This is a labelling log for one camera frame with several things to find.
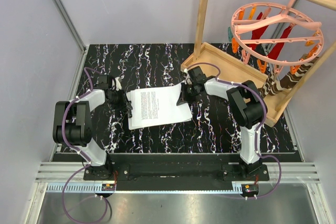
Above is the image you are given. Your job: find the brown striped sock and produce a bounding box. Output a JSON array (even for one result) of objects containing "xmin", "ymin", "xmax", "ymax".
[
  {"xmin": 269, "ymin": 56, "xmax": 320, "ymax": 95},
  {"xmin": 259, "ymin": 72, "xmax": 276, "ymax": 98}
]

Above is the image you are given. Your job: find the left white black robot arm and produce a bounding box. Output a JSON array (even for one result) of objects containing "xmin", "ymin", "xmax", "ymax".
[{"xmin": 52, "ymin": 74, "xmax": 133, "ymax": 180}]

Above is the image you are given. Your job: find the pink round clip hanger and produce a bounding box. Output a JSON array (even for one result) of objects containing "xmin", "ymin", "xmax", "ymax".
[{"xmin": 228, "ymin": 0, "xmax": 324, "ymax": 73}]

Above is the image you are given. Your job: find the aluminium frame rail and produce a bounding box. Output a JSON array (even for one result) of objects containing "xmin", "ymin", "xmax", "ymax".
[{"xmin": 23, "ymin": 0, "xmax": 87, "ymax": 223}]

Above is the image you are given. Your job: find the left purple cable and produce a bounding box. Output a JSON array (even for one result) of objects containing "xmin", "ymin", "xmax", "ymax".
[{"xmin": 60, "ymin": 67, "xmax": 113, "ymax": 222}]

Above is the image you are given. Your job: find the black marble pattern mat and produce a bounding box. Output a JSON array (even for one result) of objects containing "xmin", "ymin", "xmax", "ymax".
[{"xmin": 51, "ymin": 43, "xmax": 305, "ymax": 162}]

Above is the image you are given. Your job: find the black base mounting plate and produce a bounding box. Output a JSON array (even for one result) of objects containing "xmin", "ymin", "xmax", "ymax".
[{"xmin": 83, "ymin": 163, "xmax": 269, "ymax": 191}]

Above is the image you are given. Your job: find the wooden drying rack stand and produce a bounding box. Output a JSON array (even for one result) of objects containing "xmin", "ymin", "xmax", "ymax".
[{"xmin": 181, "ymin": 0, "xmax": 335, "ymax": 126}]

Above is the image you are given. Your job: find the red sock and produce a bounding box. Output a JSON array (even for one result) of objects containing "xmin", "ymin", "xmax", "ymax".
[
  {"xmin": 267, "ymin": 24, "xmax": 295, "ymax": 60},
  {"xmin": 249, "ymin": 25, "xmax": 268, "ymax": 50}
]

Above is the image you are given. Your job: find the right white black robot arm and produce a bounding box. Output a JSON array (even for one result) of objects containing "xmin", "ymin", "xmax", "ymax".
[{"xmin": 176, "ymin": 67, "xmax": 267, "ymax": 180}]

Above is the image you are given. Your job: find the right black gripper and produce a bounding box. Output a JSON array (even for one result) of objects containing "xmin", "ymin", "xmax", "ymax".
[{"xmin": 177, "ymin": 82, "xmax": 198, "ymax": 107}]

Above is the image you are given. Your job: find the white slotted cable duct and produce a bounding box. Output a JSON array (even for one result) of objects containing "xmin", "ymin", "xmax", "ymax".
[{"xmin": 46, "ymin": 183, "xmax": 103, "ymax": 193}]

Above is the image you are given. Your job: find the printed paper sheet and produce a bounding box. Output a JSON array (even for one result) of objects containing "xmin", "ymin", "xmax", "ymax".
[
  {"xmin": 128, "ymin": 104, "xmax": 192, "ymax": 130},
  {"xmin": 127, "ymin": 83, "xmax": 192, "ymax": 126}
]

